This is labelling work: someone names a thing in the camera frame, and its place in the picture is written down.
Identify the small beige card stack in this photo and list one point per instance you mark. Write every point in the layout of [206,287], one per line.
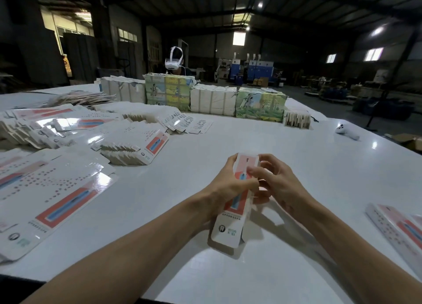
[297,119]

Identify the small wall window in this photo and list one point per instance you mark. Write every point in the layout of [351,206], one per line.
[331,58]

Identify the white headset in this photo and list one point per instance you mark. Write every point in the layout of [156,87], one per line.
[174,58]

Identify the row of white cartons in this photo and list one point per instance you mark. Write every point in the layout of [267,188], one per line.
[123,89]
[213,100]

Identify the person's right hand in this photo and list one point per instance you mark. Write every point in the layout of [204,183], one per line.
[283,182]

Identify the dark grey cabinet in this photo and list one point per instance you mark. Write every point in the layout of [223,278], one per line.
[80,56]

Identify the blue bins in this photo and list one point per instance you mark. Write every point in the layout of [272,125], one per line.
[384,108]

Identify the green printed carton bundle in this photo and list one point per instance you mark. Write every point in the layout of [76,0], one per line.
[261,104]

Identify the double wall window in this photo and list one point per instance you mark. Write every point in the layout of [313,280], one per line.
[374,54]

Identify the person's right forearm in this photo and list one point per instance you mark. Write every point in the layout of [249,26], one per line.
[366,254]

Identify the black floor stand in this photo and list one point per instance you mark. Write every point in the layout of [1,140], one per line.
[389,89]

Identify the small black tool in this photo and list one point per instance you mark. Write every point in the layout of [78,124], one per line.
[313,117]

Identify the small white object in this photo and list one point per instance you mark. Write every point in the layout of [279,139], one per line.
[347,132]

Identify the person's left hand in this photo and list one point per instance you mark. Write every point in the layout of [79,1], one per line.
[227,187]

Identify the open cardboard box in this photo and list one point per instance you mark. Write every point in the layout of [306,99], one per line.
[410,142]

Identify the pile of carton blanks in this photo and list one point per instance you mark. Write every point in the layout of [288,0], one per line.
[62,169]

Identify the blue machine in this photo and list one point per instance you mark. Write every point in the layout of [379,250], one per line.
[258,70]

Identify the green yellow carton bundle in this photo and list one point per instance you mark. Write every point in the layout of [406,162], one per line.
[169,91]

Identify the grey crate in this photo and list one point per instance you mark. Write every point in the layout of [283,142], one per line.
[111,72]

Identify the white toothbrush carton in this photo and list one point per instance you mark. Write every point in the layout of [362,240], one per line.
[231,231]

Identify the square bright window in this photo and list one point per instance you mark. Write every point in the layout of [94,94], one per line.
[239,38]

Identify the person's left forearm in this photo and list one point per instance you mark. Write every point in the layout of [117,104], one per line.
[125,258]

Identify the pile of grey flat sheets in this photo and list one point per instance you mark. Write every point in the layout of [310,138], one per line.
[79,98]

